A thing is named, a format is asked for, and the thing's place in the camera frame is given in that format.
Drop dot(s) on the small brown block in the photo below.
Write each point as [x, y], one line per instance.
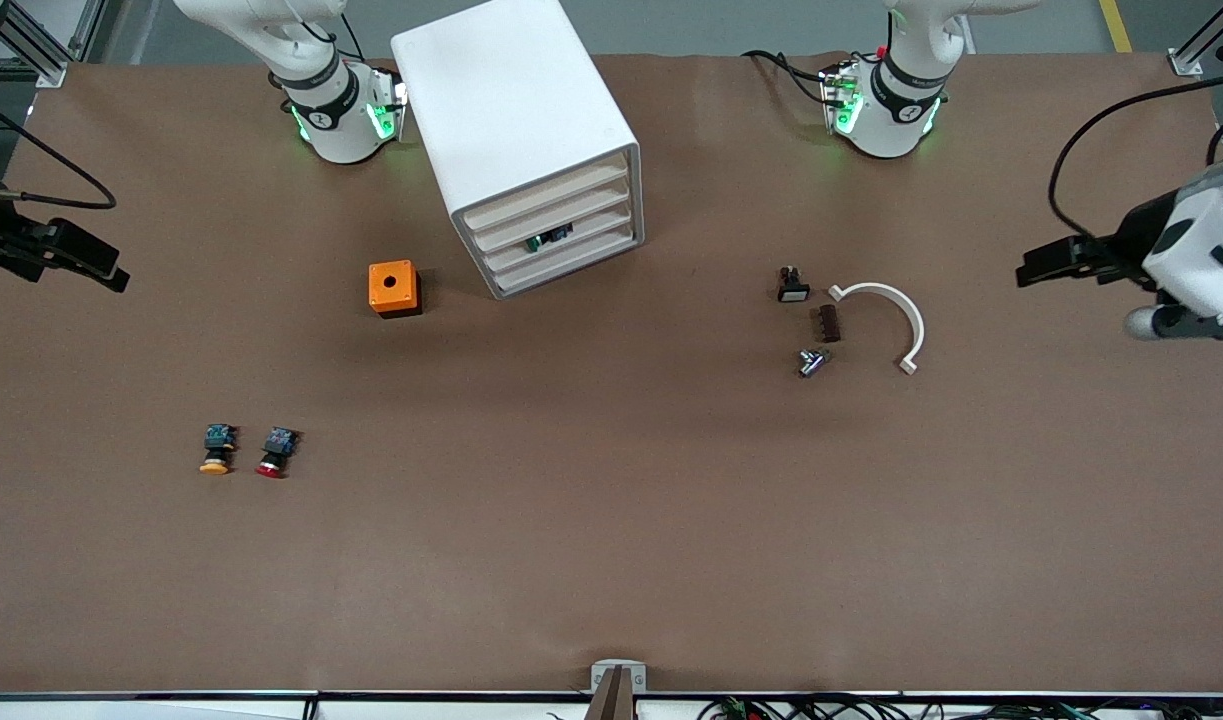
[826, 324]

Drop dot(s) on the yellow cap push button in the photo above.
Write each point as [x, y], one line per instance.
[217, 445]

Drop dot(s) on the green push button component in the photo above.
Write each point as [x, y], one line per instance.
[543, 240]

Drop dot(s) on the brown tapered post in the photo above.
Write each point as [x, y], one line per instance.
[616, 700]

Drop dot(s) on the black switch with white face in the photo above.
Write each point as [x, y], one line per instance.
[793, 288]

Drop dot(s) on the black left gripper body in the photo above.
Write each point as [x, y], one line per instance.
[1134, 236]

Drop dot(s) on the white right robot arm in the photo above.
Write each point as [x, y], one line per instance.
[341, 120]

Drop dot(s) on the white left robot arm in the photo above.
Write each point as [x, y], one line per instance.
[901, 110]

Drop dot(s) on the white curved plastic clamp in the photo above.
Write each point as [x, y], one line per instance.
[916, 325]

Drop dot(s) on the grey metal bracket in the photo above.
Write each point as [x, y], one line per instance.
[601, 675]

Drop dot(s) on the aluminium frame profile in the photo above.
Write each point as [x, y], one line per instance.
[46, 60]
[1196, 50]

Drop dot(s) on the silver metal tee fitting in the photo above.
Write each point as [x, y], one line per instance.
[811, 360]

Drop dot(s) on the black left camera mount plate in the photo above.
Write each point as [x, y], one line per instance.
[1206, 322]

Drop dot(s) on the orange box with round hole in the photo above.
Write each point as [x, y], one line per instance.
[379, 295]

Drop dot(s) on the red cap push button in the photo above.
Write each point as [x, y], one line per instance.
[276, 450]

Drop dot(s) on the brown table cover sheet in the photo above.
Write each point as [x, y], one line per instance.
[611, 520]

